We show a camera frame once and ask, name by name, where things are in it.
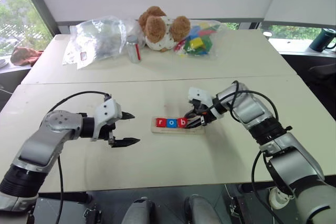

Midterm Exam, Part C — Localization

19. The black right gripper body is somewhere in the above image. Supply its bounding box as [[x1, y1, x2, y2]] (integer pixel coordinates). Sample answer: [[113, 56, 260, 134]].
[[188, 98, 212, 128]]

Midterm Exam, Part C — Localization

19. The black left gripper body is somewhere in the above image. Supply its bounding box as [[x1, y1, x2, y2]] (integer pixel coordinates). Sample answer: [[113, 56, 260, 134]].
[[99, 111, 124, 148]]

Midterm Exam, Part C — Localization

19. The wooden letter tray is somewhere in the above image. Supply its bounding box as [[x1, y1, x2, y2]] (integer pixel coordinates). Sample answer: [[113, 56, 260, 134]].
[[150, 116, 206, 136]]

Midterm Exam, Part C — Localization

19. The clear bag of colourful blocks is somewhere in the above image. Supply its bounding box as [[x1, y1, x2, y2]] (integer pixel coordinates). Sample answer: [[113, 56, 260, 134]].
[[172, 20, 228, 61]]

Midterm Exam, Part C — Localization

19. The green toy block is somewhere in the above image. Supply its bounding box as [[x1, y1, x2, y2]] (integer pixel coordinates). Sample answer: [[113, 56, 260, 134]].
[[200, 35, 214, 52]]

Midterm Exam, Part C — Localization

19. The yellow toy block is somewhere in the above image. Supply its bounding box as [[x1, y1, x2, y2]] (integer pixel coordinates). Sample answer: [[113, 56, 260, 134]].
[[189, 37, 204, 49]]

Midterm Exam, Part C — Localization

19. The dark grey rounded shape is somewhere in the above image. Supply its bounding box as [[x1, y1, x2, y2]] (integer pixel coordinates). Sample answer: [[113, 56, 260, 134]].
[[121, 197, 156, 224], [183, 194, 222, 224]]

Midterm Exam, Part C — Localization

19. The blue toy block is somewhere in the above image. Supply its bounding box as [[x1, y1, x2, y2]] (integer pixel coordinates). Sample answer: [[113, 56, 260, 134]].
[[190, 25, 201, 40]]

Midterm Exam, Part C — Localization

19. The clear crumpled plastic bag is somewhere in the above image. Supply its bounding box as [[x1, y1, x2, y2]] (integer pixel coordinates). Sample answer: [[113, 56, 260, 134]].
[[61, 15, 144, 70]]

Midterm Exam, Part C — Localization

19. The brown teddy bear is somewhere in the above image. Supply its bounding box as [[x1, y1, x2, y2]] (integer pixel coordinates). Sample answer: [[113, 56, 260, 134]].
[[138, 5, 192, 53]]

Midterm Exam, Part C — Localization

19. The white round plastic fitting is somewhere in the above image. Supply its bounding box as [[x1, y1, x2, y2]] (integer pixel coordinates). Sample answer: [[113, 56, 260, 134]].
[[268, 186, 292, 210]]

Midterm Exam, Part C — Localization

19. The brown cloth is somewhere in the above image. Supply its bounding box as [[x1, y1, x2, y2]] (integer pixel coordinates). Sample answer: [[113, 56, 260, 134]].
[[10, 46, 43, 67]]

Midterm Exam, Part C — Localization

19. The dark green mug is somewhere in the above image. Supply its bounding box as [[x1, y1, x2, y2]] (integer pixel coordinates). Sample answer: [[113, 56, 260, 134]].
[[309, 27, 336, 52]]

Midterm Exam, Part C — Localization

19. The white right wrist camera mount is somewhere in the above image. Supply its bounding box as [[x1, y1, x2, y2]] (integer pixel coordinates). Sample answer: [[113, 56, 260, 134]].
[[187, 87, 225, 125]]

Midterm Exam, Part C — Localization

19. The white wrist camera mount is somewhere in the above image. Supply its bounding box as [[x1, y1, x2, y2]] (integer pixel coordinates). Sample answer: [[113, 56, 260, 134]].
[[187, 87, 225, 125], [90, 99, 123, 142]]

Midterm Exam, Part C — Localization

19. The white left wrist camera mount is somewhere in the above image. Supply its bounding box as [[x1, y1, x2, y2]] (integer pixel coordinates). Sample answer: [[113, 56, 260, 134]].
[[90, 99, 123, 142]]

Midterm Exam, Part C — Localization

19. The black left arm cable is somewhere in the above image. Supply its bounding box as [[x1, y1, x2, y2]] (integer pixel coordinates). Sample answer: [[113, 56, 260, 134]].
[[48, 91, 113, 224]]

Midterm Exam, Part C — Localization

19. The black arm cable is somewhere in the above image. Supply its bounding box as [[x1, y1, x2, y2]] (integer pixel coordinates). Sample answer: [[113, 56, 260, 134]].
[[48, 91, 113, 224], [209, 80, 293, 224]]

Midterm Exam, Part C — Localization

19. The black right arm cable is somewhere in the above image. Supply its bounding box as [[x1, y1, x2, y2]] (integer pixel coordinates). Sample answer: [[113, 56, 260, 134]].
[[209, 80, 293, 224]]

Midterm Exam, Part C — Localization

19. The black window frame post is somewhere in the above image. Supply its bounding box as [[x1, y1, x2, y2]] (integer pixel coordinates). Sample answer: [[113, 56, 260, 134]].
[[19, 0, 60, 36]]

